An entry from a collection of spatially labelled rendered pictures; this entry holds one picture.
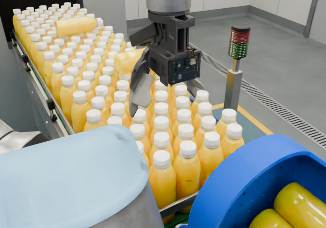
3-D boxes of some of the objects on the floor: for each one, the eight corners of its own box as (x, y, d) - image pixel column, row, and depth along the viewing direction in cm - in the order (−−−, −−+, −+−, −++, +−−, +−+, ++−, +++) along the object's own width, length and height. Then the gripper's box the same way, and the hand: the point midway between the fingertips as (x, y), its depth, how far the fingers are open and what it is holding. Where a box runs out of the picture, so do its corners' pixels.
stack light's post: (209, 264, 167) (234, 74, 109) (205, 258, 169) (227, 70, 112) (216, 260, 168) (243, 71, 111) (211, 254, 171) (236, 67, 114)
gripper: (128, 27, 46) (135, 138, 56) (233, 8, 54) (222, 107, 65) (105, 13, 52) (115, 115, 62) (203, -2, 61) (197, 90, 71)
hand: (163, 105), depth 66 cm, fingers open, 14 cm apart
